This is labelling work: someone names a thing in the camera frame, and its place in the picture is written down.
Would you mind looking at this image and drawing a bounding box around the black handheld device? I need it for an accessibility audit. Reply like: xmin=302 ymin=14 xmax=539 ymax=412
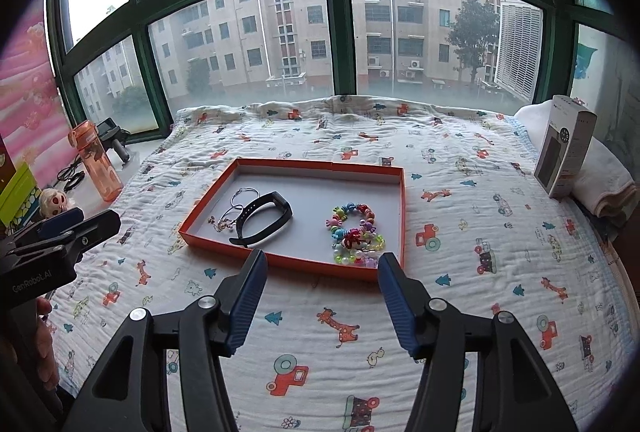
xmin=94 ymin=117 xmax=132 ymax=163

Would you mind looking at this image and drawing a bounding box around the cartoon printed blanket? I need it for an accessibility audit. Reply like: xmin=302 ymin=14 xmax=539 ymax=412
xmin=44 ymin=94 xmax=627 ymax=432

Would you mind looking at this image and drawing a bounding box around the translucent green bead bracelet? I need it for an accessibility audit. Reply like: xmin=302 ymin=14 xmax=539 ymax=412
xmin=330 ymin=234 xmax=387 ymax=264

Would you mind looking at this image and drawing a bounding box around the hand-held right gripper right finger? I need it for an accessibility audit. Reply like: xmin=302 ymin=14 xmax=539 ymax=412
xmin=377 ymin=252 xmax=581 ymax=432

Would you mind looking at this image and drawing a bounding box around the orange shallow tray box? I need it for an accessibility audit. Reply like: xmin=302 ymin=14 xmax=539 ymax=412
xmin=178 ymin=157 xmax=406 ymax=283

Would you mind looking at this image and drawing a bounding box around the colourful bead bracelet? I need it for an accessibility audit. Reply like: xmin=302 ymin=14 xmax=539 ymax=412
xmin=326 ymin=201 xmax=377 ymax=239

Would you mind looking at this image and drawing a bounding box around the red beaded charm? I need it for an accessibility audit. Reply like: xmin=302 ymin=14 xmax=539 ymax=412
xmin=342 ymin=225 xmax=369 ymax=249

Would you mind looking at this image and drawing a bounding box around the green window frame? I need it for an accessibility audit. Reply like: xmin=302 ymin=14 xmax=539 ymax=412
xmin=44 ymin=0 xmax=623 ymax=149

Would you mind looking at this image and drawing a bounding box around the white skull toy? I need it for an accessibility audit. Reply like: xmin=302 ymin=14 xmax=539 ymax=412
xmin=38 ymin=188 xmax=69 ymax=218

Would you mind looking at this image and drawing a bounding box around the orange water bottle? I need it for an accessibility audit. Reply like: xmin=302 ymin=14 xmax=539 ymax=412
xmin=68 ymin=119 xmax=125 ymax=202

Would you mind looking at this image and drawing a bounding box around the person's left hand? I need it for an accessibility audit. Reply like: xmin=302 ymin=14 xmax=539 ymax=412
xmin=34 ymin=297 xmax=62 ymax=389

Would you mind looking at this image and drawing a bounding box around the green box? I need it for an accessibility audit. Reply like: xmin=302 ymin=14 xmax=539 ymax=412
xmin=0 ymin=161 xmax=42 ymax=229

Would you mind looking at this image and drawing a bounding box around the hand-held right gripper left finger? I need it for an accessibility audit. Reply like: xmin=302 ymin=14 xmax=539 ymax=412
xmin=60 ymin=248 xmax=269 ymax=432

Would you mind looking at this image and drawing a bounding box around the black smart band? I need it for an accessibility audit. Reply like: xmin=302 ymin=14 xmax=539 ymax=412
xmin=228 ymin=190 xmax=294 ymax=248

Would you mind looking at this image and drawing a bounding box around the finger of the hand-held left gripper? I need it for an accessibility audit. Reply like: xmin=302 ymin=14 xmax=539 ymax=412
xmin=9 ymin=207 xmax=85 ymax=246
xmin=9 ymin=209 xmax=123 ymax=264

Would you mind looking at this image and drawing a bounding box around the white louvred cover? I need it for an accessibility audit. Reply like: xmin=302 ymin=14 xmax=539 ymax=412
xmin=493 ymin=0 xmax=544 ymax=104

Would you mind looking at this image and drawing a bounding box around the grey product box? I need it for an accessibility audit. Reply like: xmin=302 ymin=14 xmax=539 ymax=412
xmin=532 ymin=95 xmax=599 ymax=199

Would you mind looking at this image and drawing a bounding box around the silver hoop earring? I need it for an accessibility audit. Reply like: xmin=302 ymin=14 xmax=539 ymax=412
xmin=230 ymin=187 xmax=262 ymax=209
xmin=219 ymin=204 xmax=247 ymax=229

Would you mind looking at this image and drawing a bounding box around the pink printed curtain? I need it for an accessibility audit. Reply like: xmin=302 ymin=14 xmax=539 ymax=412
xmin=0 ymin=6 xmax=69 ymax=225

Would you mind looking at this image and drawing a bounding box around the black cable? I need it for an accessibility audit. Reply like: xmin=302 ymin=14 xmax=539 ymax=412
xmin=55 ymin=161 xmax=86 ymax=192

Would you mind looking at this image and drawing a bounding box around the blue cloth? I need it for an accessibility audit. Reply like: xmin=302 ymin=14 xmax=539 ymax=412
xmin=573 ymin=39 xmax=599 ymax=81

